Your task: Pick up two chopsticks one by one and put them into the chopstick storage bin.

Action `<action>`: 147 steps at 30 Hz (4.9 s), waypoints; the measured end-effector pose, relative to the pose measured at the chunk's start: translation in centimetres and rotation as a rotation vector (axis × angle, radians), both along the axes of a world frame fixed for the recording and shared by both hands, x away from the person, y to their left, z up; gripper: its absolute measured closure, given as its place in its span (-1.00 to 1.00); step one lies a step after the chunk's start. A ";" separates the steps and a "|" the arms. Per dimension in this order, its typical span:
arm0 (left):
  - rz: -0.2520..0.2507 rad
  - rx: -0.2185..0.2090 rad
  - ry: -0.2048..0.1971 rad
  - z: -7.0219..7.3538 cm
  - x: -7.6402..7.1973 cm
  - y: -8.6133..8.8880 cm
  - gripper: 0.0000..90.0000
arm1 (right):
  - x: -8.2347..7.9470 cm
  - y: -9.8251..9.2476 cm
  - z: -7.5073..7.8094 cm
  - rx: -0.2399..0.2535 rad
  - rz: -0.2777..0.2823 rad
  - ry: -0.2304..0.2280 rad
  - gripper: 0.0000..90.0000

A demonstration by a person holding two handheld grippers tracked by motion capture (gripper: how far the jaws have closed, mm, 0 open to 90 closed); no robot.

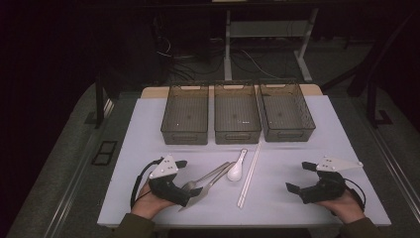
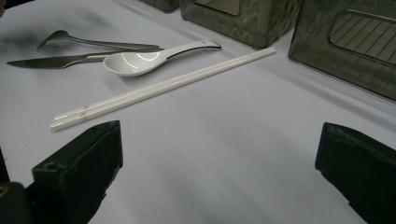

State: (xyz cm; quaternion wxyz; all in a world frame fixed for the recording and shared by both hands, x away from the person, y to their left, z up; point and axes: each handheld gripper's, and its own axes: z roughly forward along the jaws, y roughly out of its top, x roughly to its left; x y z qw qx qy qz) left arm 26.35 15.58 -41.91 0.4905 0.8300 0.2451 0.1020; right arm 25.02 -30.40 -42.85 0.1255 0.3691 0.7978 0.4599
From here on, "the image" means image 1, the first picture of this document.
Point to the white chopstick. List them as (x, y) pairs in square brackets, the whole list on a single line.
[(248, 175), (251, 176)]

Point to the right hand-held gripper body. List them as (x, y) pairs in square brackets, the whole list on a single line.
[(325, 190)]

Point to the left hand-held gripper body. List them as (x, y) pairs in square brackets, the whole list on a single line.
[(164, 168)]

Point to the black metal stand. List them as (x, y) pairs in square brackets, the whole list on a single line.
[(99, 105), (371, 105)]

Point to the tinted plastic bin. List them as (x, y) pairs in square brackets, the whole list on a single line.
[(237, 114), (285, 112), (186, 115)]

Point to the metal tongs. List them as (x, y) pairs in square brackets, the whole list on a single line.
[(198, 197)]

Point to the white ceramic spoon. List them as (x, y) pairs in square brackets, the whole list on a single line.
[(235, 173)]

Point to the person's left hand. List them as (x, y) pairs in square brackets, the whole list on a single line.
[(147, 205)]

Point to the metal floor rail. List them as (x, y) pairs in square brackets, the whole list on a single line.
[(396, 172), (74, 185)]

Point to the person's right hand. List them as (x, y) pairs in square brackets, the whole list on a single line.
[(346, 210)]

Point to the white desk frame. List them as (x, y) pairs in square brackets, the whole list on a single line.
[(228, 49)]

